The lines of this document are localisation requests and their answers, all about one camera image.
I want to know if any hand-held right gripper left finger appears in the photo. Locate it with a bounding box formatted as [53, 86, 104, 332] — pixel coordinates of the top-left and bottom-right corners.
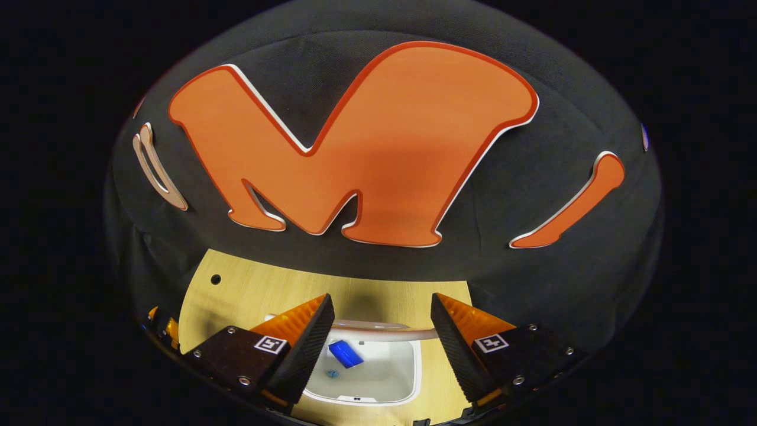
[182, 294, 335, 415]

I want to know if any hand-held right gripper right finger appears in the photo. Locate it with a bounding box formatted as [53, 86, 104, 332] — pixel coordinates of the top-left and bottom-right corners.
[430, 292, 586, 415]

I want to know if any silver blue pop can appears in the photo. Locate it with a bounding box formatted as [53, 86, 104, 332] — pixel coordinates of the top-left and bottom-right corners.
[328, 340, 365, 369]

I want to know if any white desktop garbage bin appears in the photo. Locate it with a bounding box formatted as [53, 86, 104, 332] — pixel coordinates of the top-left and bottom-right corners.
[264, 314, 441, 406]

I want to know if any wooden desktop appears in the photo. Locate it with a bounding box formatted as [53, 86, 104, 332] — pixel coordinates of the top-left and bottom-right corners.
[177, 248, 474, 426]

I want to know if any black backdrop cloth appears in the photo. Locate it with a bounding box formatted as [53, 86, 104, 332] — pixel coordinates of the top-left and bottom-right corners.
[105, 0, 664, 367]

